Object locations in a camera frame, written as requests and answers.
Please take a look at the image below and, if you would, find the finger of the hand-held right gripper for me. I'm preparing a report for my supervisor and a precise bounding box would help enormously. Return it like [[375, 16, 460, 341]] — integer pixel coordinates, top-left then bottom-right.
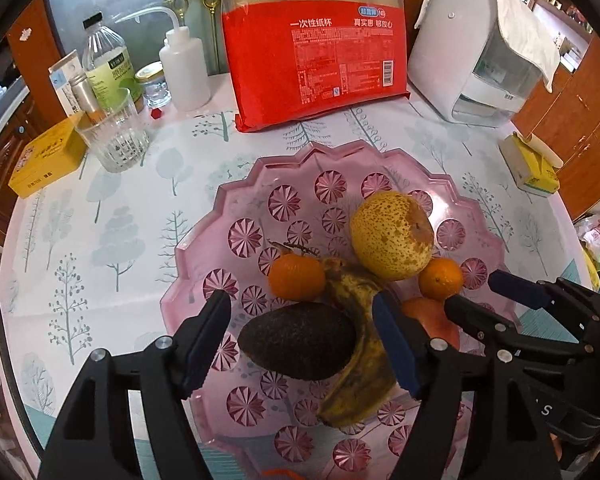
[[487, 270, 600, 331], [442, 295, 591, 361]]

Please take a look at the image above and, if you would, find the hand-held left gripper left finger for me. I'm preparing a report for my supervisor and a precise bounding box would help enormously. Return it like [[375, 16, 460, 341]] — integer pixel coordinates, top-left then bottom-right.
[[37, 290, 232, 480]]

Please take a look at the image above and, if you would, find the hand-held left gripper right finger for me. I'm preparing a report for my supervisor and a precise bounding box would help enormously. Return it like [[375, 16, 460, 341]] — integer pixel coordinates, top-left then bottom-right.
[[371, 290, 563, 480]]

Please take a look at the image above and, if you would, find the orange tangerine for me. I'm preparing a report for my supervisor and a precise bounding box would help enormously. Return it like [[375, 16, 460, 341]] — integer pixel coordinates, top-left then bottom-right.
[[419, 257, 465, 300], [400, 296, 461, 353], [268, 253, 327, 302]]

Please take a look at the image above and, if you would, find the spotted ripe banana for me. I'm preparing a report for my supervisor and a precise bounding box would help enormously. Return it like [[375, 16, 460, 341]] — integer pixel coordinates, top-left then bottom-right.
[[316, 257, 398, 428]]

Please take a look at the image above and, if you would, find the dark green avocado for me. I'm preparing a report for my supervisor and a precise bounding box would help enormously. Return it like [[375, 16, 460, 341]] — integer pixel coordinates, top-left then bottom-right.
[[237, 302, 357, 382]]

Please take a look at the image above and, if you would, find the yellow pear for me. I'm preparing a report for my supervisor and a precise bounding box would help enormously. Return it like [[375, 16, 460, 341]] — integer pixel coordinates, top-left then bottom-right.
[[350, 191, 435, 282]]

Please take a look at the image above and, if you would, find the pink glass fruit bowl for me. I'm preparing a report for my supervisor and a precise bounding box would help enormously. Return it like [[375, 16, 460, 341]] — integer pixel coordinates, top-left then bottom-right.
[[160, 140, 533, 480]]

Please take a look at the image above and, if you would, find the pile of plastic bags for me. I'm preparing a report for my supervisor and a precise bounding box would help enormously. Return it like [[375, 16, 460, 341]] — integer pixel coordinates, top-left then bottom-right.
[[575, 215, 600, 291]]

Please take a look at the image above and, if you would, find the yellow tissue pack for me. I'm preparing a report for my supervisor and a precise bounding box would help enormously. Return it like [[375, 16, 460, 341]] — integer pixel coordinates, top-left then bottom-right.
[[497, 131, 563, 197]]

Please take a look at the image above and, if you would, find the tree print tablecloth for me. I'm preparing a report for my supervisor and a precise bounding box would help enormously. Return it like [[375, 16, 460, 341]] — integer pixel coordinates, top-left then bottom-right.
[[0, 72, 600, 480]]

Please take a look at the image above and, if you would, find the wooden side cabinet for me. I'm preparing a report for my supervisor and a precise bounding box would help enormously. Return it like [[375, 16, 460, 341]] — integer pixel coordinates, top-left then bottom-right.
[[510, 25, 600, 221]]

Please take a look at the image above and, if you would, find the clear drinking glass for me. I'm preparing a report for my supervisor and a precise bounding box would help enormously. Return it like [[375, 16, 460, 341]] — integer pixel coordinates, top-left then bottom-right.
[[75, 88, 151, 173]]

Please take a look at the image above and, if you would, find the white countertop appliance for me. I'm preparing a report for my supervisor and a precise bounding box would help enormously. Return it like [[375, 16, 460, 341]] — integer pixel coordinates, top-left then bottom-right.
[[407, 0, 543, 123]]

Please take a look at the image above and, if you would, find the yellow tin box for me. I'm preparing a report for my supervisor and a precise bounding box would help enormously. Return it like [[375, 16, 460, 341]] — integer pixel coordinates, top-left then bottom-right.
[[7, 112, 88, 198]]

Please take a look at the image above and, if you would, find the white towel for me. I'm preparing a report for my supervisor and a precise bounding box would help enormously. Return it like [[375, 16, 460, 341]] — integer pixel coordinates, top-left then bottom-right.
[[414, 0, 561, 93]]

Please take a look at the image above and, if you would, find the small glass jar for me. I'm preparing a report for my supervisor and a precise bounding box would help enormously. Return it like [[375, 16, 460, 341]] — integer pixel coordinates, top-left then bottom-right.
[[134, 61, 172, 108]]

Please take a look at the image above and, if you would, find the white squeeze bottle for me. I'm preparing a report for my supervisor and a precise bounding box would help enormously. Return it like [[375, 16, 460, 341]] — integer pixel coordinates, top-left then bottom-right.
[[115, 7, 212, 111]]

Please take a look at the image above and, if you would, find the wooden kitchen cabinet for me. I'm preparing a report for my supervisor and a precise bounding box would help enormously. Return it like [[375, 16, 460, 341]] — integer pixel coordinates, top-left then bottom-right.
[[0, 105, 26, 201]]

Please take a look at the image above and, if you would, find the silver metal can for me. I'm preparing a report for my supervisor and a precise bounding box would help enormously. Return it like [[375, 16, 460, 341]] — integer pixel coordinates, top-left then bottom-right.
[[70, 71, 103, 123]]

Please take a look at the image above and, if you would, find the red paper cup package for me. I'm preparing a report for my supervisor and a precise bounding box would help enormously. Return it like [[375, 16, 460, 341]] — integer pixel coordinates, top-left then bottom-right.
[[221, 0, 412, 133]]

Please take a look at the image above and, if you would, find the clear bottle green label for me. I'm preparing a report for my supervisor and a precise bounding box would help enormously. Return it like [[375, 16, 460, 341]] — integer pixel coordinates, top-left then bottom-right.
[[82, 18, 145, 113]]

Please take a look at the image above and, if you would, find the white blue carton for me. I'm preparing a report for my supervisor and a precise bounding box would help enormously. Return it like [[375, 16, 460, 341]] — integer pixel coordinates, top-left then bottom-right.
[[48, 50, 88, 118]]

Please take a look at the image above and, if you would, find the wooden wall shelf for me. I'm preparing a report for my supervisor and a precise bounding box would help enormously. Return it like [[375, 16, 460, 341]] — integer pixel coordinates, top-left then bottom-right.
[[520, 0, 596, 76]]

